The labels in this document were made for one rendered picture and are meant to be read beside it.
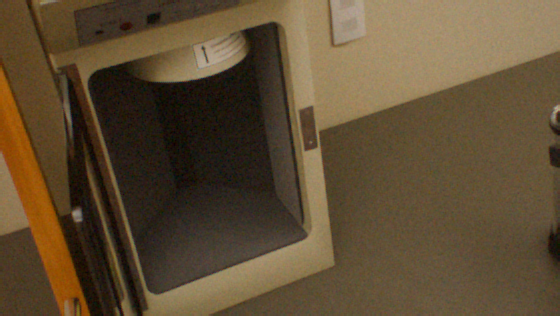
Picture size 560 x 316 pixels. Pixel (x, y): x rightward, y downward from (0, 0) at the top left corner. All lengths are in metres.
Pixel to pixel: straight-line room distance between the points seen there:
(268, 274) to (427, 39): 0.70
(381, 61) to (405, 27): 0.08
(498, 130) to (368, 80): 0.28
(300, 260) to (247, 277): 0.09
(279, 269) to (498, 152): 0.51
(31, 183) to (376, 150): 0.79
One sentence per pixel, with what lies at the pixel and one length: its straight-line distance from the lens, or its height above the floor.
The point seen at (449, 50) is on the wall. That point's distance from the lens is 1.76.
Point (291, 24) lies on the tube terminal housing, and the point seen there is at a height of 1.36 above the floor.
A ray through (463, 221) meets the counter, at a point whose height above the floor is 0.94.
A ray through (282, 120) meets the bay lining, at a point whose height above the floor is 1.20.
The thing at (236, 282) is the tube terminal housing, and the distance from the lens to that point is 1.21.
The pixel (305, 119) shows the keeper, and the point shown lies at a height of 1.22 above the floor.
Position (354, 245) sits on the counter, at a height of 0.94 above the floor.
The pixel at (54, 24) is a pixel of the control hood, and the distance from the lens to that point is 0.88.
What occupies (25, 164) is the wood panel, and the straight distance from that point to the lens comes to 0.93.
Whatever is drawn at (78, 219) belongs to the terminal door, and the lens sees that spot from 0.70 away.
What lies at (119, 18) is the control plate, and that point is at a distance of 0.91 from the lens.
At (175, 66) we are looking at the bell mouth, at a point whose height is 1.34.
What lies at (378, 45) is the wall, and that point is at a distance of 1.66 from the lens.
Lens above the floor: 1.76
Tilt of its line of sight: 32 degrees down
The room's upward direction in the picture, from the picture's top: 9 degrees counter-clockwise
